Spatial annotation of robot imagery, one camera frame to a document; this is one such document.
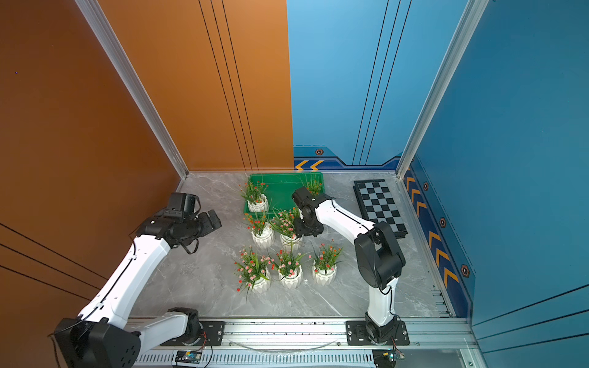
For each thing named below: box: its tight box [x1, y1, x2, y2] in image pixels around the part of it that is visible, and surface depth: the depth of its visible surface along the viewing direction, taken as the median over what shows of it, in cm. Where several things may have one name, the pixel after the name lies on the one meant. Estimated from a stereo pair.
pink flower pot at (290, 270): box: [270, 249, 307, 290], surface depth 78 cm
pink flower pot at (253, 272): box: [233, 245, 276, 304], surface depth 75 cm
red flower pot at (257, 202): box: [237, 180, 270, 213], surface depth 101 cm
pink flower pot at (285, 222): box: [269, 207, 303, 252], surface depth 86 cm
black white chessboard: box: [352, 179, 409, 239], surface depth 107 cm
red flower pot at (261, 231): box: [244, 213, 275, 250], surface depth 91 cm
